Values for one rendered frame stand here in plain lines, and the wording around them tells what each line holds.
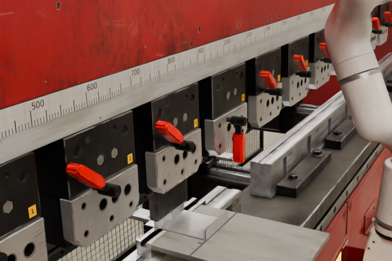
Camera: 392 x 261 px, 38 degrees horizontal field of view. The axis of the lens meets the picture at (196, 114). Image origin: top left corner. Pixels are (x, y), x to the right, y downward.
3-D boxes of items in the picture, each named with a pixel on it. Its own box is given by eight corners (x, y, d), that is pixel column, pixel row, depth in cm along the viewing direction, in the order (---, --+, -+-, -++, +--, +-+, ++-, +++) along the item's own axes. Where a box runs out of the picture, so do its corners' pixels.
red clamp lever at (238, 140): (243, 165, 112) (243, 118, 109) (225, 162, 114) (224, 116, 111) (247, 162, 114) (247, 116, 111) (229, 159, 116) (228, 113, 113)
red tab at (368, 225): (369, 236, 189) (370, 217, 187) (363, 234, 190) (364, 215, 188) (379, 217, 202) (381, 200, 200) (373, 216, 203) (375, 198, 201)
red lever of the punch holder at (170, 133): (170, 119, 86) (196, 144, 94) (148, 116, 88) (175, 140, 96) (167, 130, 85) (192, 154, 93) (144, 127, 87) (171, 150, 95)
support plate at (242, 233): (294, 290, 86) (294, 284, 85) (150, 249, 98) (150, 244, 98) (329, 237, 100) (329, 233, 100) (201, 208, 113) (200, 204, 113)
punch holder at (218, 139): (214, 159, 110) (213, 76, 105) (177, 152, 114) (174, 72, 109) (247, 136, 122) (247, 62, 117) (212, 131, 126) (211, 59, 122)
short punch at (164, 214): (159, 232, 102) (157, 183, 99) (150, 229, 103) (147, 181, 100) (188, 210, 110) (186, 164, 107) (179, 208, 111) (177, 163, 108)
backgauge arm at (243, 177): (259, 218, 163) (259, 173, 159) (88, 179, 194) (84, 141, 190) (270, 207, 170) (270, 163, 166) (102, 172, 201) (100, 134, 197)
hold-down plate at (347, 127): (340, 150, 177) (340, 141, 176) (324, 147, 179) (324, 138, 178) (364, 124, 201) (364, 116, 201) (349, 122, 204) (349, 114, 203)
